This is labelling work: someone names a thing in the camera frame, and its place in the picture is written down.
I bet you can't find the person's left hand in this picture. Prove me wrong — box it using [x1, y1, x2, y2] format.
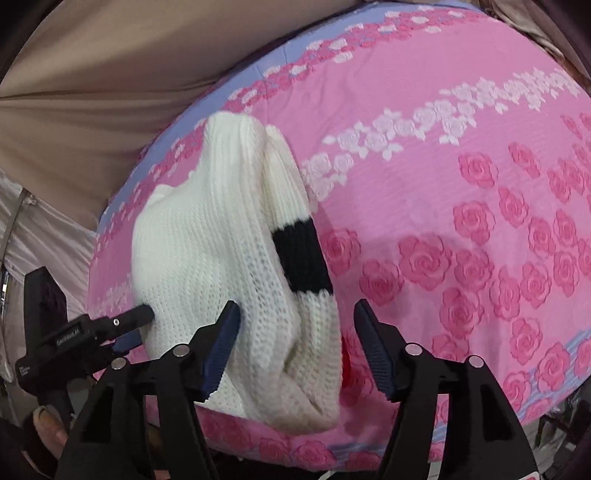
[31, 405, 71, 459]

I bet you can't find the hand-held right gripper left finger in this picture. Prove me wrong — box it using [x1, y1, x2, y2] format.
[55, 300, 243, 480]

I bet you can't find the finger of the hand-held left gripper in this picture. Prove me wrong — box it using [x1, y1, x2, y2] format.
[111, 329, 149, 358]
[69, 305, 156, 344]

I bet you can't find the white satin curtain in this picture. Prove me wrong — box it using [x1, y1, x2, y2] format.
[0, 171, 100, 384]

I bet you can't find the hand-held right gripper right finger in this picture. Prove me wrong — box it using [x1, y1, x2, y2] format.
[353, 298, 541, 480]

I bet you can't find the white red black knit sweater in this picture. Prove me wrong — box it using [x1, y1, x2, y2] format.
[131, 111, 345, 435]

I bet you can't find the pink floral bedsheet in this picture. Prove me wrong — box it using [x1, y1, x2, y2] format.
[88, 0, 591, 472]

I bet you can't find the beige backdrop cloth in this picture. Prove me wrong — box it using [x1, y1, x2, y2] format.
[0, 0, 370, 232]

